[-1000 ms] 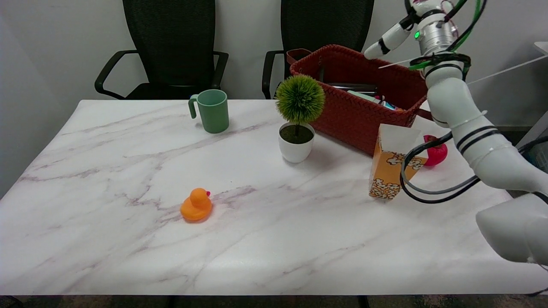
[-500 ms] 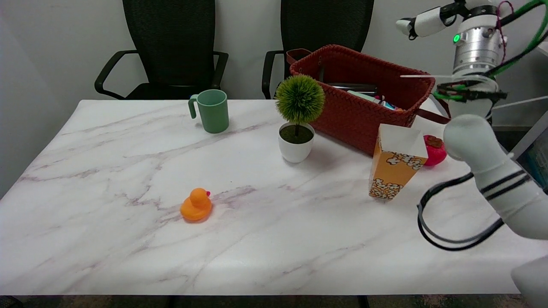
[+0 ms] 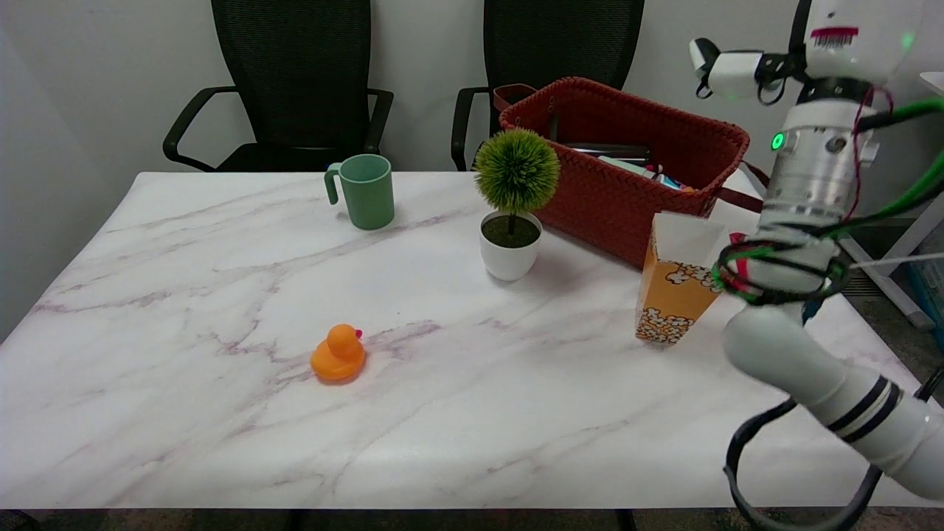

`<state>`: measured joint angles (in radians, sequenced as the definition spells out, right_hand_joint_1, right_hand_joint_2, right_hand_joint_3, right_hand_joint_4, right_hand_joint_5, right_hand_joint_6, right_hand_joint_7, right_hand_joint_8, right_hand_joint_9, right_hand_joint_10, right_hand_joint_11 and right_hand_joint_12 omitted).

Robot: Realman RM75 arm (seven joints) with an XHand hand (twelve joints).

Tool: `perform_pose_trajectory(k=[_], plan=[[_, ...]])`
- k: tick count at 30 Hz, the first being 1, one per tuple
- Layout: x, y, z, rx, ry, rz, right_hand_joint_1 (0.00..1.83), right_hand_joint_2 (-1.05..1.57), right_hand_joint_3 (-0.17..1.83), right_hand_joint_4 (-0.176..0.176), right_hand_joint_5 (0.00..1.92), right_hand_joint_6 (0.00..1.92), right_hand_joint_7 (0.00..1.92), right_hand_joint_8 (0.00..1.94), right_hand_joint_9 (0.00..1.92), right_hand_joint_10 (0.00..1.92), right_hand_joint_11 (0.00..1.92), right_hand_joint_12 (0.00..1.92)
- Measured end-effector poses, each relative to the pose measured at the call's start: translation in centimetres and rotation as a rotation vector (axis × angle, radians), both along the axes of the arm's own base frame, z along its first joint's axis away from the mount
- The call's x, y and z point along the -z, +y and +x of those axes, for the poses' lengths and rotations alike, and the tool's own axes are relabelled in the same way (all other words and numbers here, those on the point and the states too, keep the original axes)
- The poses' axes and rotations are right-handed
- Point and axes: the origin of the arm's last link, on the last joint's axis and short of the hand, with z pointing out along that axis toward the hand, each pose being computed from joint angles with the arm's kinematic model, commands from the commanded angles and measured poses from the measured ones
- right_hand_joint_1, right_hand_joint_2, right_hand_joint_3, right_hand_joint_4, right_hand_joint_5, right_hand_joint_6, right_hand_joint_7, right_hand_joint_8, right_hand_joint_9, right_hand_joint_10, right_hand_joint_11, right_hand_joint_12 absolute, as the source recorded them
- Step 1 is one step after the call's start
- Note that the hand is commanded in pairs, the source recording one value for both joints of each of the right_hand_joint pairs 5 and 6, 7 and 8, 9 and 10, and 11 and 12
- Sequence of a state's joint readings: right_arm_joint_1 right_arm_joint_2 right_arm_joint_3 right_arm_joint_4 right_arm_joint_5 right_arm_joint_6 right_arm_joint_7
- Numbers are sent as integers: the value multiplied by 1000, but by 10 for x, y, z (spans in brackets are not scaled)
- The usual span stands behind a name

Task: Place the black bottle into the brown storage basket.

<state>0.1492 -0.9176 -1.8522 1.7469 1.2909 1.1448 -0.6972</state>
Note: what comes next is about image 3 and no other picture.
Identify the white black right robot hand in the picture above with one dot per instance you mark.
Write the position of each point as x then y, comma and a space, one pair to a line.
859, 37

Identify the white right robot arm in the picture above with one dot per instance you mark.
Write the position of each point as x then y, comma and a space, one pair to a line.
811, 162

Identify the blue storage box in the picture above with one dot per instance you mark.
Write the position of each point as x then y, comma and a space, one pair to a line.
931, 287

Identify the red woven basket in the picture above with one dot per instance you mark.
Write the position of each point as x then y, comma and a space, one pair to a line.
612, 206

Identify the colourful drink can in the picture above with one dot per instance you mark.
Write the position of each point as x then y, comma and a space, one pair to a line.
670, 182

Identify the pink persimmon toy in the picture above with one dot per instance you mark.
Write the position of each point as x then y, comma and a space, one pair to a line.
740, 267

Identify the light green cup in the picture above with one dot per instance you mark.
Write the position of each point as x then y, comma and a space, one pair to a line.
627, 167

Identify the black mesh office chair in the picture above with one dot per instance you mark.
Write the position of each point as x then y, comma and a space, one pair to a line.
560, 40
295, 74

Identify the orange popcorn box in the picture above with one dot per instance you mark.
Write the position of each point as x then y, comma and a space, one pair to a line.
671, 295

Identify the green ball plant white pot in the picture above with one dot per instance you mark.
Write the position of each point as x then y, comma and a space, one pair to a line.
516, 169

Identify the green plastic mug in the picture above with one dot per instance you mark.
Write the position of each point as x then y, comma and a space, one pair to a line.
367, 195

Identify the orange rubber duck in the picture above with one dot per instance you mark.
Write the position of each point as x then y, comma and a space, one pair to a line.
338, 358

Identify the white desk frame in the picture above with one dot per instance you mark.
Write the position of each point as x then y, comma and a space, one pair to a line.
907, 236

